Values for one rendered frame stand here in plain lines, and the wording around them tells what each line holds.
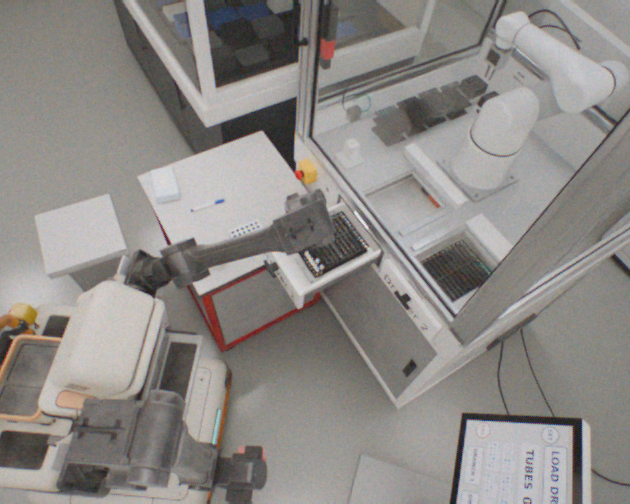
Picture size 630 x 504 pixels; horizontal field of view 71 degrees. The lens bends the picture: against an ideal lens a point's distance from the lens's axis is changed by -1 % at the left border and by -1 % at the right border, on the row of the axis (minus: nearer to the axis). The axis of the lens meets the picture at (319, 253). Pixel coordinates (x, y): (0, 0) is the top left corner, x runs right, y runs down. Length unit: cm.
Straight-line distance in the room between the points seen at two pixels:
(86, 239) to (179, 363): 78
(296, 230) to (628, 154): 57
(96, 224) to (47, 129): 171
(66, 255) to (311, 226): 116
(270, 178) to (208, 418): 102
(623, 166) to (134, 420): 81
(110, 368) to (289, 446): 140
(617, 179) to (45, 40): 402
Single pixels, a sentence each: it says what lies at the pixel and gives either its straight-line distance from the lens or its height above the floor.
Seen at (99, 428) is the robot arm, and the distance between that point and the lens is 66.
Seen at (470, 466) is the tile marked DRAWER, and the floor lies 100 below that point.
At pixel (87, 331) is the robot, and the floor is 139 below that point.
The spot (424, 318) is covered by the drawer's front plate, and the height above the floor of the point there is 90.
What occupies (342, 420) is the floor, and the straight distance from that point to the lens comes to 228.
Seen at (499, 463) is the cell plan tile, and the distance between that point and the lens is 128.
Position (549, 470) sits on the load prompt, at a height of 115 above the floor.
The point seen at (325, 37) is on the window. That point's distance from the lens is 147.
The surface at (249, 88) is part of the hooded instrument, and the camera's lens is 205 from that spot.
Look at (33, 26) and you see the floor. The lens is 451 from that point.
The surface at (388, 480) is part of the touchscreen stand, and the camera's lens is 224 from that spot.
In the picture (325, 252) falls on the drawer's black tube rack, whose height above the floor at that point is 90.
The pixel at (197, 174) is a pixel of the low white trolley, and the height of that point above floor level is 76.
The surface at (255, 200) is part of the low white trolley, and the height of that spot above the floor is 76.
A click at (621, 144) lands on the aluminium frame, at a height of 175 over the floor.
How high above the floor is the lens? 222
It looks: 59 degrees down
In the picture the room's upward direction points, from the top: 8 degrees clockwise
